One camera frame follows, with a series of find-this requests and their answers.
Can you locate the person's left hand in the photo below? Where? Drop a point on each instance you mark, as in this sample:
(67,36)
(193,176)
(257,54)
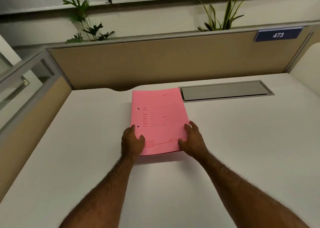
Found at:
(132,145)

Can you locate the pink paper folder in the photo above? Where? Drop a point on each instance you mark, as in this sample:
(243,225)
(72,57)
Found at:
(160,103)

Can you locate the beige desk partition panel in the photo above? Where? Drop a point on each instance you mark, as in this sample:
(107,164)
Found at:
(162,60)

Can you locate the blue number sign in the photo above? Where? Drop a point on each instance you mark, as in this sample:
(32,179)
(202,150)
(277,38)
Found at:
(278,34)

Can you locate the white office desk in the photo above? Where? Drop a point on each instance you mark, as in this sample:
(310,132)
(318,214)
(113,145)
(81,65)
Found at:
(27,125)

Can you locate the broad leaf green plant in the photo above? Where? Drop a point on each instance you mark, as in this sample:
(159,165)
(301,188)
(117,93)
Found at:
(82,15)

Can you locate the person's left forearm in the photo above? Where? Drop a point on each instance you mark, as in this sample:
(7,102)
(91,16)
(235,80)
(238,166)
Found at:
(107,195)

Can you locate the glass partition screen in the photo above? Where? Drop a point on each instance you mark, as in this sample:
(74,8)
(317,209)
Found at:
(20,90)

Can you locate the tall leaf green plant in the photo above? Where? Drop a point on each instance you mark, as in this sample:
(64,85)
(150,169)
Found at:
(227,15)

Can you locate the person's right forearm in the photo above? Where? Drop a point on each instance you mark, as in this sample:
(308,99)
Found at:
(245,192)

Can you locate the person's right hand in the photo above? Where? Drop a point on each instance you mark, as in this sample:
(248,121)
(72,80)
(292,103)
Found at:
(195,143)

